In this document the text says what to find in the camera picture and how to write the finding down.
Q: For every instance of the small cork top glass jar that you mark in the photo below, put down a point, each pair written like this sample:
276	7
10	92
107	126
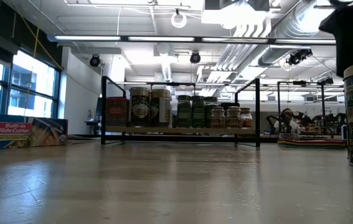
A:
247	118
218	118
233	118

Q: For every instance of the tan lid round can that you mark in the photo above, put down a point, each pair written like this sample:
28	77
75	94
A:
160	109
139	107

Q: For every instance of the red lid patterned spice tin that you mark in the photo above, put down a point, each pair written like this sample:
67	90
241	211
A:
117	112

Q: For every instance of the black ceiling spotlight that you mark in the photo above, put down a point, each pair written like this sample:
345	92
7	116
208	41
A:
195	58
297	57
95	61

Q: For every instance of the person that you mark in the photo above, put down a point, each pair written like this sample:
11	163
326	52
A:
286	123

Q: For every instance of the large window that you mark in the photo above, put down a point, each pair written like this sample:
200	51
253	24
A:
33	71

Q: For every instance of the blue plastic wrap box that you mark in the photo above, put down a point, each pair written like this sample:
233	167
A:
14	132

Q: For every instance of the black background workstation frame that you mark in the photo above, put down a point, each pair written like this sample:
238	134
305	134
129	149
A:
322	102

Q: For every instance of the silver ventilation duct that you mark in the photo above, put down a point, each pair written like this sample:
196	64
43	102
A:
288	31

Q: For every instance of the wooden shelf black metal frame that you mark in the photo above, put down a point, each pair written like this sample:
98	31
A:
179	130

